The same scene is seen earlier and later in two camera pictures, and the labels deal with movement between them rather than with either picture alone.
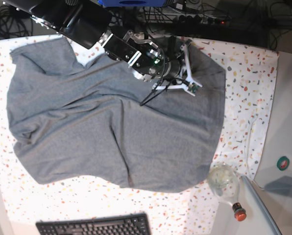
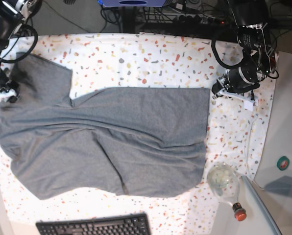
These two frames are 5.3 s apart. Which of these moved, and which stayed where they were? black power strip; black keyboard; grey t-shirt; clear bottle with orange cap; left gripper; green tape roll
Moved: grey t-shirt; left gripper
Stayed: clear bottle with orange cap; black power strip; green tape roll; black keyboard
